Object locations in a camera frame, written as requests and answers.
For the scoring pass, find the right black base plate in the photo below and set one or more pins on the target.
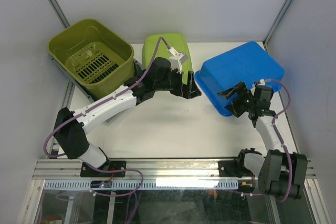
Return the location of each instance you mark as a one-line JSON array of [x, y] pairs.
[[233, 168]]

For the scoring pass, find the aluminium mounting rail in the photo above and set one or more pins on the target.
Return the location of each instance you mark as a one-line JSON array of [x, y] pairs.
[[200, 168]]

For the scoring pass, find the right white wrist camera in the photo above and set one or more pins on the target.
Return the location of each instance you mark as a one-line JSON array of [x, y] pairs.
[[260, 82]]

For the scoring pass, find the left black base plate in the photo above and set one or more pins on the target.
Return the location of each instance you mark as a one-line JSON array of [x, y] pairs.
[[111, 168]]

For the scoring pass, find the blue plastic tub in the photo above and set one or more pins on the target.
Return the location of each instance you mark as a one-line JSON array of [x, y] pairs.
[[246, 63]]

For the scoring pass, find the olive green slotted basket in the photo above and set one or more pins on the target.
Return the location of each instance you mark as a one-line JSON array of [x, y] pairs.
[[97, 58]]

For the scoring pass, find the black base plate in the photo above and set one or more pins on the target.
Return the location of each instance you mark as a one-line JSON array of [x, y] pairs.
[[233, 168], [111, 168]]

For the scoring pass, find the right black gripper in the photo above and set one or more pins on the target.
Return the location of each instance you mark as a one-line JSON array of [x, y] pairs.
[[234, 107]]

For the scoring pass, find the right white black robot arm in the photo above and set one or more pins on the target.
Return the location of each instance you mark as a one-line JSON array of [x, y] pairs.
[[281, 173]]

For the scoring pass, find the white slotted cable duct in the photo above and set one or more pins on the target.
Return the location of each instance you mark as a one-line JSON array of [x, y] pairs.
[[146, 184]]

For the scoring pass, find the right aluminium frame post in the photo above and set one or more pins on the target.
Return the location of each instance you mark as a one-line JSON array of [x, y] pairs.
[[283, 10]]

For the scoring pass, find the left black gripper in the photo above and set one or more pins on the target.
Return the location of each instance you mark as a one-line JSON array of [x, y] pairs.
[[189, 91]]

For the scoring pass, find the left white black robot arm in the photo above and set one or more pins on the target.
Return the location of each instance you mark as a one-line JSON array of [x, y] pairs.
[[71, 127]]

